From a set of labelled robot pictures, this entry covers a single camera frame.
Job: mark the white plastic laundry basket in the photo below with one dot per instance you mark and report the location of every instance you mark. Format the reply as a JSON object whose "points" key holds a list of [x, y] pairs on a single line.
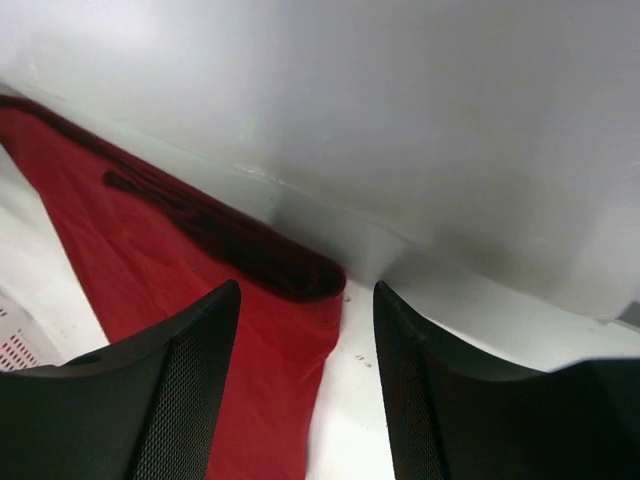
{"points": [[23, 342]]}

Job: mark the dark red t shirt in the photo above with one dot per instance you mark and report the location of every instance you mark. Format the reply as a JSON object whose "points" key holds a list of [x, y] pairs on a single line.
{"points": [[145, 245]]}

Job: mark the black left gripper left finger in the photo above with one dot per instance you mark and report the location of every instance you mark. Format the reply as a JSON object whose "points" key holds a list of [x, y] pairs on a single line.
{"points": [[145, 407]]}

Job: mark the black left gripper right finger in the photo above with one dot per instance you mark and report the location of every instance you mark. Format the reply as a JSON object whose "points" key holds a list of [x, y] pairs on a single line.
{"points": [[454, 411]]}

